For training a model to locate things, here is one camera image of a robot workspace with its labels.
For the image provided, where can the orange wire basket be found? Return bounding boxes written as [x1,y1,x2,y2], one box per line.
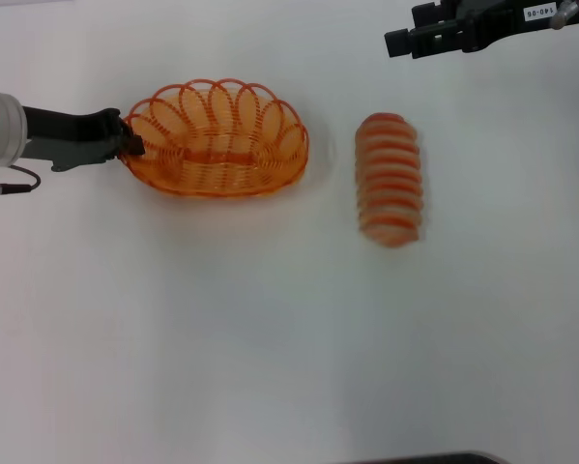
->
[122,76,311,198]

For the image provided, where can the orange striped bread loaf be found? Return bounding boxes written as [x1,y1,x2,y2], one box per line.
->
[354,111,425,250]

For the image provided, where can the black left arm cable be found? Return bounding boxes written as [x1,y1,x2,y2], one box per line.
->
[0,163,43,195]

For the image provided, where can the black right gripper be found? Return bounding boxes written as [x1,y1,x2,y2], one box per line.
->
[384,0,561,61]

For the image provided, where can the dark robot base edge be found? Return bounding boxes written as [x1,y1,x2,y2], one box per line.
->
[350,449,507,464]

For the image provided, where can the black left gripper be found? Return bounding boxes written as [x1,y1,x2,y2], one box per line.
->
[20,105,146,174]

